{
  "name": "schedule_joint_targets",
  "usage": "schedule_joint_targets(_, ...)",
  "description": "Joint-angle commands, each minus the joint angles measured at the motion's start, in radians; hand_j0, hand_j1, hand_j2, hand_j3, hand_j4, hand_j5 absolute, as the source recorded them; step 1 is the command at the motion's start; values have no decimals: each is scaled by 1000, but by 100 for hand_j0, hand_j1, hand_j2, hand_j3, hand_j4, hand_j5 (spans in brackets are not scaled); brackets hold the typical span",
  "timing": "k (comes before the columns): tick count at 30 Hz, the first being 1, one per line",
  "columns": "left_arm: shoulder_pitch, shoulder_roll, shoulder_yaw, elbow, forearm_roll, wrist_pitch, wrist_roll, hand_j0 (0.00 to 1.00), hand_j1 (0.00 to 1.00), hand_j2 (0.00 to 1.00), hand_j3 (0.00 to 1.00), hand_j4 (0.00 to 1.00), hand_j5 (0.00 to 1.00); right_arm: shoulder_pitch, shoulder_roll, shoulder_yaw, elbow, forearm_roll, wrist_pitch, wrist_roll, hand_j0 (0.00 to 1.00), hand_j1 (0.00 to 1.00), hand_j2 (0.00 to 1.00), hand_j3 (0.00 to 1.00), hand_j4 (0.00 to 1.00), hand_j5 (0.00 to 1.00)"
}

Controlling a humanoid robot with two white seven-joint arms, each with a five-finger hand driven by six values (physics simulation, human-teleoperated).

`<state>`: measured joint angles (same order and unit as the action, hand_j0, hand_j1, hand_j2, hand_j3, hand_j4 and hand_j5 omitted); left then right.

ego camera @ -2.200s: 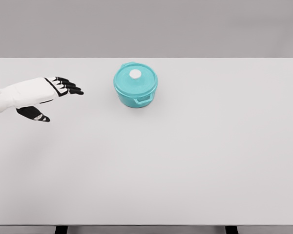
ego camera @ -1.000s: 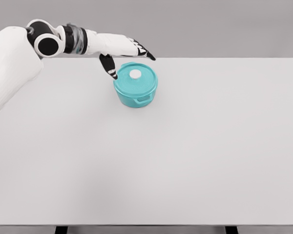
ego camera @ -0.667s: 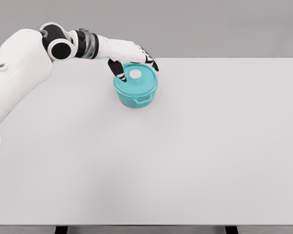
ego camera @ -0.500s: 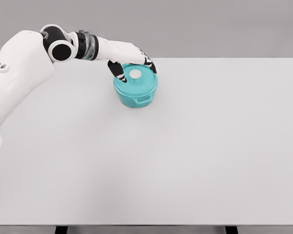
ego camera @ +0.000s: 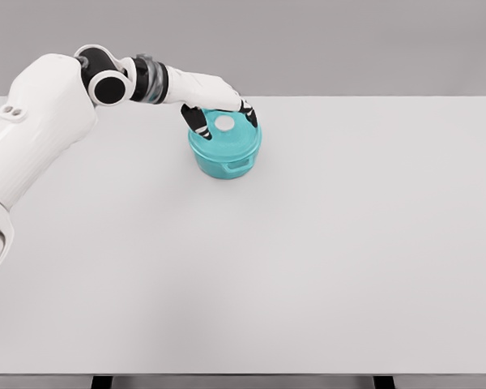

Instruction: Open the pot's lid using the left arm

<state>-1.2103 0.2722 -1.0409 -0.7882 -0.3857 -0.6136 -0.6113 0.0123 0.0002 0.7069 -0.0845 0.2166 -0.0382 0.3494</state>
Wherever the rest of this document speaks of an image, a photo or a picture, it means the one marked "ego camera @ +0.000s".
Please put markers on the teal pot lid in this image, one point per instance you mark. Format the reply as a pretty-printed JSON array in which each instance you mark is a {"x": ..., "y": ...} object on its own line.
[{"x": 233, "y": 138}]

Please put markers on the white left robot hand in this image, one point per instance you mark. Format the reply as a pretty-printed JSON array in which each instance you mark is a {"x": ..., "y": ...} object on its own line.
[{"x": 210, "y": 91}]

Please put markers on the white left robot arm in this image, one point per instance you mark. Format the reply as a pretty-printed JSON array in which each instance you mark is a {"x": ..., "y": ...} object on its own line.
[{"x": 40, "y": 117}]

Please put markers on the teal pot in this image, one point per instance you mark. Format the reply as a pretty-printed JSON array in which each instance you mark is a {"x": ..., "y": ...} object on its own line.
[{"x": 222, "y": 166}]

